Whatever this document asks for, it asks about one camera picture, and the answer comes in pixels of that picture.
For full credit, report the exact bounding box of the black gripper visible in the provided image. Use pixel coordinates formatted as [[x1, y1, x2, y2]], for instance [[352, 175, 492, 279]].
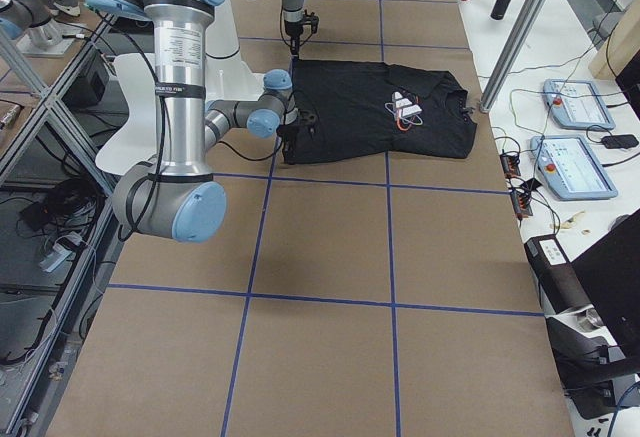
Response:
[[277, 110, 316, 163], [283, 9, 319, 57]]

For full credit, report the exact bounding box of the black graphic t-shirt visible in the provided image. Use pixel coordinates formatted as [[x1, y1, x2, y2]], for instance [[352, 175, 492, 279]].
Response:
[[287, 60, 477, 165]]

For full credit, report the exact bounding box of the near teach pendant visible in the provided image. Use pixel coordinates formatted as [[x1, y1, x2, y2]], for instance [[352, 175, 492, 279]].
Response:
[[529, 135, 618, 201]]

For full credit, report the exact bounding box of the teach pendant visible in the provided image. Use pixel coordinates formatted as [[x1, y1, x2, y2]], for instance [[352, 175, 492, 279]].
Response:
[[542, 79, 615, 131], [529, 135, 618, 201]]

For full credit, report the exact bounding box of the far teach pendant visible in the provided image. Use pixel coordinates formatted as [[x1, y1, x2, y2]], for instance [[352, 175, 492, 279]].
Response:
[[542, 79, 615, 131]]

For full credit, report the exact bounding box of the black power adapter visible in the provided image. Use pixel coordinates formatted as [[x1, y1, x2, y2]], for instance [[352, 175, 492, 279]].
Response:
[[601, 134, 639, 149]]

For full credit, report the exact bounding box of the black office chair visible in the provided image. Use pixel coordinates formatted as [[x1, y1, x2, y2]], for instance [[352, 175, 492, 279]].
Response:
[[524, 213, 639, 419]]

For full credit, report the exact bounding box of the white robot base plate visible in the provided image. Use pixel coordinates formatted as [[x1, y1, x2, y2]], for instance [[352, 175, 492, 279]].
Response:
[[96, 0, 262, 176]]

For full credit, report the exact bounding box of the aluminium frame post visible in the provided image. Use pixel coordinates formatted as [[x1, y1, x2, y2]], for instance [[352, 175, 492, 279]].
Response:
[[479, 0, 546, 114]]

